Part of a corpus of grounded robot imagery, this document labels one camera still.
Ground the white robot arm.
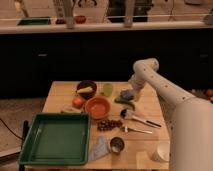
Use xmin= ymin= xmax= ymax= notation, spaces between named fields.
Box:
xmin=129 ymin=58 xmax=213 ymax=171

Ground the green plastic tray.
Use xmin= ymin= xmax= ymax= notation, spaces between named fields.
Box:
xmin=18 ymin=113 xmax=91 ymax=166

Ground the background green tray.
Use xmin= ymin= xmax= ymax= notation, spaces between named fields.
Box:
xmin=17 ymin=18 xmax=51 ymax=26

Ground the green pepper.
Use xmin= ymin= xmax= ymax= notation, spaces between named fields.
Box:
xmin=114 ymin=97 xmax=135 ymax=110

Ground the light green cup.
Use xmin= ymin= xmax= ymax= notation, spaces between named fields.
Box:
xmin=102 ymin=83 xmax=113 ymax=97

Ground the silver fork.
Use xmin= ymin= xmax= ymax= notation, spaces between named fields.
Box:
xmin=121 ymin=126 xmax=153 ymax=134

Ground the wooden table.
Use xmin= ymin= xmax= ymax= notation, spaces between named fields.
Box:
xmin=25 ymin=81 xmax=178 ymax=171

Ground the orange terracotta bowl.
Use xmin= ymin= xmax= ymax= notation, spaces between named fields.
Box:
xmin=84 ymin=97 xmax=110 ymax=119

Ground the bunch of dark grapes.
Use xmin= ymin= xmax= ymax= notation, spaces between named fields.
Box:
xmin=97 ymin=119 xmax=123 ymax=131

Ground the yellow corn cob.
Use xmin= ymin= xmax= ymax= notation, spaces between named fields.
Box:
xmin=76 ymin=86 xmax=93 ymax=94

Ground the dark brown bowl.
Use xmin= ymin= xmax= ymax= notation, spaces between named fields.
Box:
xmin=76 ymin=80 xmax=97 ymax=100

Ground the small metal cup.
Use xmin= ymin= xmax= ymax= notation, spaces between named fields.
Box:
xmin=110 ymin=137 xmax=125 ymax=154

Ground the red tomato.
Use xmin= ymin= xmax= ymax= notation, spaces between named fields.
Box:
xmin=72 ymin=97 xmax=84 ymax=108

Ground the white paper cup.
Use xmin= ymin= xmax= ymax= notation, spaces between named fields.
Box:
xmin=152 ymin=142 xmax=170 ymax=162

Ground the blue grey cloth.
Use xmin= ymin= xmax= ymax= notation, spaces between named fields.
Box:
xmin=88 ymin=136 xmax=109 ymax=162

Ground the pale vegetable piece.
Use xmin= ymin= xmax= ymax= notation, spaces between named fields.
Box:
xmin=61 ymin=107 xmax=82 ymax=113

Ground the background red bowl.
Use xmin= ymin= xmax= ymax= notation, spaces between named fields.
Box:
xmin=74 ymin=15 xmax=86 ymax=24

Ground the black handled spatula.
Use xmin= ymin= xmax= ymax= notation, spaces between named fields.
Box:
xmin=120 ymin=109 xmax=161 ymax=128

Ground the black cable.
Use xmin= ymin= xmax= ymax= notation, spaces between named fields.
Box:
xmin=0 ymin=118 xmax=24 ymax=141

